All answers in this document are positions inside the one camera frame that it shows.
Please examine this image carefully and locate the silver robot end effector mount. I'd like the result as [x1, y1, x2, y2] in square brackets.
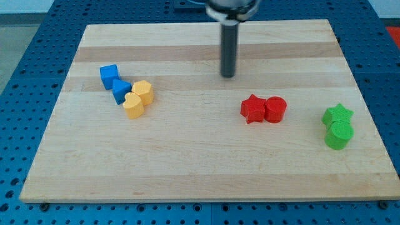
[205, 0, 261, 22]

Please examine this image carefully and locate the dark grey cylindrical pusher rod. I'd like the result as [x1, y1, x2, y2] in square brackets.
[220, 24, 239, 78]

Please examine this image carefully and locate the red star block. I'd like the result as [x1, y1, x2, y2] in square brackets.
[240, 94, 266, 124]

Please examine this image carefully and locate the red cylinder block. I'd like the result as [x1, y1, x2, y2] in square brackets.
[264, 96, 287, 123]

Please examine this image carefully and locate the yellow pentagon block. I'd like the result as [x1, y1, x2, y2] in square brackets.
[132, 80, 154, 106]

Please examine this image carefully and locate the wooden board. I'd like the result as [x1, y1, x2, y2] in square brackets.
[20, 19, 399, 203]

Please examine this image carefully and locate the blue triangle block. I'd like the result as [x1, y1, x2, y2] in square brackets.
[112, 79, 132, 105]

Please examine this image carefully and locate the yellow heart block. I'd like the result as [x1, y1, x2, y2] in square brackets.
[122, 92, 144, 119]

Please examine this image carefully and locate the blue cube block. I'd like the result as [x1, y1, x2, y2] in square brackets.
[99, 64, 120, 90]

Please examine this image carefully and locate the green star block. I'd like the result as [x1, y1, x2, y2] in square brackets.
[321, 103, 354, 129]

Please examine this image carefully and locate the blue perforated table plate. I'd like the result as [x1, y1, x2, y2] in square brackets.
[1, 0, 399, 224]

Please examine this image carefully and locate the green cylinder block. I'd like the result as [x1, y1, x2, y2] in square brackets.
[324, 121, 354, 150]

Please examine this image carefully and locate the red object at edge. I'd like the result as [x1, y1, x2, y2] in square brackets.
[386, 26, 400, 48]

